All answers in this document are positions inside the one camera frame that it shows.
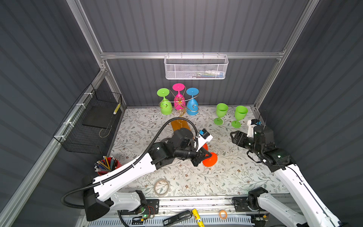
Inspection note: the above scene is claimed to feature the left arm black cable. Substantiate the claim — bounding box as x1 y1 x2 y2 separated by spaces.
60 117 199 227

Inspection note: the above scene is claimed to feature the blue wine glass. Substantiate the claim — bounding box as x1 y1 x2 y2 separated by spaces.
186 88 199 116

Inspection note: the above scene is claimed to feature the pink wine glass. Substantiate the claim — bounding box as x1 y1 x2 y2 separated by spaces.
172 83 186 111

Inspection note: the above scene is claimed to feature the white mesh wall basket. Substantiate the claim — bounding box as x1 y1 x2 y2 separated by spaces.
164 55 229 80

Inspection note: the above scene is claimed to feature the clear tape roll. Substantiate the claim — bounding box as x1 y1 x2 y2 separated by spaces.
153 179 170 197

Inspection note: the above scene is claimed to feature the green wine glass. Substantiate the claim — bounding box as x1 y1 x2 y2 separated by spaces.
157 88 173 115
232 106 248 128
214 103 229 125

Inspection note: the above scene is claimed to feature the red wine glass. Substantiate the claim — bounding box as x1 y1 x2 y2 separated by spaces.
202 152 218 167

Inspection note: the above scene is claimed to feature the red pencil cup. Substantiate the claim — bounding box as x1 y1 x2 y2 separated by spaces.
94 156 122 176

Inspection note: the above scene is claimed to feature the black wire wall basket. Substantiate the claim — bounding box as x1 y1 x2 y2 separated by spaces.
54 86 123 156

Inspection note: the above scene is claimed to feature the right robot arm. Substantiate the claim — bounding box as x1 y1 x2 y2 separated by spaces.
230 119 344 227

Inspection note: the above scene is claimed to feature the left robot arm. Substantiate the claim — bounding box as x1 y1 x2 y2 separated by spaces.
83 128 213 221

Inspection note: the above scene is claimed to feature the black stapler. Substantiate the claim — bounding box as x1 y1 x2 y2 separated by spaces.
163 210 192 227

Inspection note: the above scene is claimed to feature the gold wire wine glass rack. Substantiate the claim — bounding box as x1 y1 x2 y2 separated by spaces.
166 87 189 117

